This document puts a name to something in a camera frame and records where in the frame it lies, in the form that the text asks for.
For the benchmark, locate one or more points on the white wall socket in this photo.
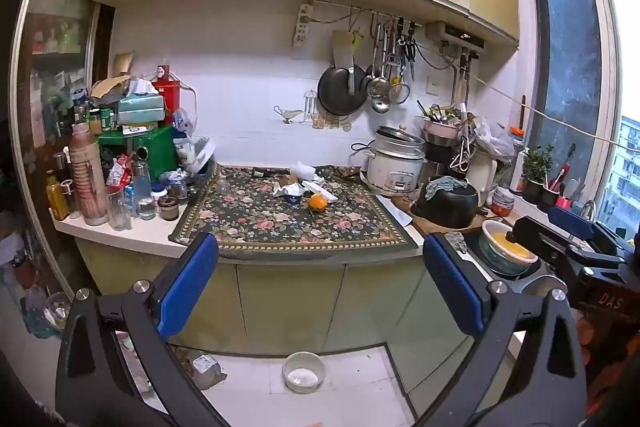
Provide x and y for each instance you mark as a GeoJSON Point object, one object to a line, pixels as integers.
{"type": "Point", "coordinates": [432, 86]}

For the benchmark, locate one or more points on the black scissors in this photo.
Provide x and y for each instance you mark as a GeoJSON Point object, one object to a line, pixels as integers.
{"type": "Point", "coordinates": [409, 52]}

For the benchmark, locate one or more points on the brown lidded jar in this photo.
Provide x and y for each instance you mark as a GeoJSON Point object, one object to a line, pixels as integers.
{"type": "Point", "coordinates": [168, 209]}

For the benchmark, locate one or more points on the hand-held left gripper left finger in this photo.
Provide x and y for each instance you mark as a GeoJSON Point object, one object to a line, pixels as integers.
{"type": "Point", "coordinates": [187, 282]}

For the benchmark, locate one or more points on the pink stack of cups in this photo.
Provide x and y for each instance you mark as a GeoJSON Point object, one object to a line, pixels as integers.
{"type": "Point", "coordinates": [89, 177]}

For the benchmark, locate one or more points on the white plastic bag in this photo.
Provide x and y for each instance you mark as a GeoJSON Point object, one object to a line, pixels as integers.
{"type": "Point", "coordinates": [492, 139]}

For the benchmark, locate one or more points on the lower kitchen cabinet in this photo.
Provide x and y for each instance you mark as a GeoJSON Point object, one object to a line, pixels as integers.
{"type": "Point", "coordinates": [290, 302]}

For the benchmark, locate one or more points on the mesh strainer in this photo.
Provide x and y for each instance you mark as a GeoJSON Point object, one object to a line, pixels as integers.
{"type": "Point", "coordinates": [400, 92]}

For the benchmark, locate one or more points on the crumpled white tissue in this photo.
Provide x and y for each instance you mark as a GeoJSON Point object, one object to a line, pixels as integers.
{"type": "Point", "coordinates": [302, 170]}

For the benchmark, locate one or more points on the white kettle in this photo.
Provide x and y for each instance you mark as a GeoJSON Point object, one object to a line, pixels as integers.
{"type": "Point", "coordinates": [482, 177]}

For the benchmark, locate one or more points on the green box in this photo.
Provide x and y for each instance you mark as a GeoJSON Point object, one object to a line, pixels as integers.
{"type": "Point", "coordinates": [155, 157]}

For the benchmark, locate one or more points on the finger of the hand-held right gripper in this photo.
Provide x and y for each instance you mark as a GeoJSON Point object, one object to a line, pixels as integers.
{"type": "Point", "coordinates": [570, 221]}
{"type": "Point", "coordinates": [540, 237]}

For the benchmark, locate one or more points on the white paper strip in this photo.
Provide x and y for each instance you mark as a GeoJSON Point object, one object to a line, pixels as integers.
{"type": "Point", "coordinates": [327, 193]}

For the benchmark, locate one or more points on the drinking glass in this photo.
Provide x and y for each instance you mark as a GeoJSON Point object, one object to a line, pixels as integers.
{"type": "Point", "coordinates": [119, 212]}

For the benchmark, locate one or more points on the window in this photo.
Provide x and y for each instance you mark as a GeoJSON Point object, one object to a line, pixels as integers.
{"type": "Point", "coordinates": [570, 67]}

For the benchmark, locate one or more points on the pink utensil holder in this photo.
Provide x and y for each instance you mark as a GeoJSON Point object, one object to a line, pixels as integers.
{"type": "Point", "coordinates": [441, 129]}

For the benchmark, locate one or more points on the bowl with yellow contents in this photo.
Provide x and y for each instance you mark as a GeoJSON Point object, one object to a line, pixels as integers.
{"type": "Point", "coordinates": [507, 249]}

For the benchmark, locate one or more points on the yellow oil bottle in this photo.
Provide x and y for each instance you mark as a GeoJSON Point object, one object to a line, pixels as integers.
{"type": "Point", "coordinates": [56, 199]}

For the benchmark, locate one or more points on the red canister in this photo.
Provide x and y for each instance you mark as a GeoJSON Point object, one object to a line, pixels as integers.
{"type": "Point", "coordinates": [167, 94]}

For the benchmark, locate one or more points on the clothes line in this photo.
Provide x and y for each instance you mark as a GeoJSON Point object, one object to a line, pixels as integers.
{"type": "Point", "coordinates": [550, 117]}

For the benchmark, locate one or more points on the white water heater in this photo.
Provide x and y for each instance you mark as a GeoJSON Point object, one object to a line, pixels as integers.
{"type": "Point", "coordinates": [457, 38]}

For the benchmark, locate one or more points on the teal tissue box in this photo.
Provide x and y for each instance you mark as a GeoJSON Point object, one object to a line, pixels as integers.
{"type": "Point", "coordinates": [141, 109]}

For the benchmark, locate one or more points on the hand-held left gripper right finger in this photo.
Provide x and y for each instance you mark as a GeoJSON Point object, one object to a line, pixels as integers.
{"type": "Point", "coordinates": [452, 287]}

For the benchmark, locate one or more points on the grey bag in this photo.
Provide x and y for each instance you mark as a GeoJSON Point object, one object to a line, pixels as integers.
{"type": "Point", "coordinates": [207, 371]}

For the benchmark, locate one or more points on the floral cloth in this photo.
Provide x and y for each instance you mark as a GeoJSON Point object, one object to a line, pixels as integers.
{"type": "Point", "coordinates": [260, 227]}

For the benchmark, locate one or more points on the red and white bowl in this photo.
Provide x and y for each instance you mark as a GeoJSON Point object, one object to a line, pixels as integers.
{"type": "Point", "coordinates": [502, 204]}

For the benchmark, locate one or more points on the clear bottle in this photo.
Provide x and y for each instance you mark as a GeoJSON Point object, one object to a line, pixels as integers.
{"type": "Point", "coordinates": [145, 197]}

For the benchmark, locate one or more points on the potted plant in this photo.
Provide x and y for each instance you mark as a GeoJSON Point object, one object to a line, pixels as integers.
{"type": "Point", "coordinates": [536, 169]}

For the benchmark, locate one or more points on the black frying pan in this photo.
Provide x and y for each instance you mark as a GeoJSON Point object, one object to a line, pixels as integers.
{"type": "Point", "coordinates": [336, 94]}

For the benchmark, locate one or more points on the white yogurt cup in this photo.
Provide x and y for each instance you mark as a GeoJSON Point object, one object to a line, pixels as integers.
{"type": "Point", "coordinates": [294, 194]}

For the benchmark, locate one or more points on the blue grey rag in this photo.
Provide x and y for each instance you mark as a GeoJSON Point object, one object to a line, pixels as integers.
{"type": "Point", "coordinates": [445, 184]}

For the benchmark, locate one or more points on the small dark jar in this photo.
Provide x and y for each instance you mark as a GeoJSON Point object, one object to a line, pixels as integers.
{"type": "Point", "coordinates": [261, 173]}

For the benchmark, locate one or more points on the black cup with toothbrush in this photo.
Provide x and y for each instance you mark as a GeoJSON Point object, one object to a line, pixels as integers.
{"type": "Point", "coordinates": [550, 197]}

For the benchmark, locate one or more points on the steel cleaver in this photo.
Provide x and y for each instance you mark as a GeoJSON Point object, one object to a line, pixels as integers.
{"type": "Point", "coordinates": [344, 49]}

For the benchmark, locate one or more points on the black pot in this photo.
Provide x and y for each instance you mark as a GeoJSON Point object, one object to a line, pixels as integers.
{"type": "Point", "coordinates": [447, 209]}

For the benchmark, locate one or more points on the white power strip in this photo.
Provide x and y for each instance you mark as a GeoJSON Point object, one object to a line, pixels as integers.
{"type": "Point", "coordinates": [302, 24]}

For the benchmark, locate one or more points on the steel faucet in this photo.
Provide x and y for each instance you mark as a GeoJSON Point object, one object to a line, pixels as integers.
{"type": "Point", "coordinates": [589, 208]}

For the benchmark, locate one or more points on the white rice cooker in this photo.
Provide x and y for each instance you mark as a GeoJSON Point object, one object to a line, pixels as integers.
{"type": "Point", "coordinates": [392, 169]}

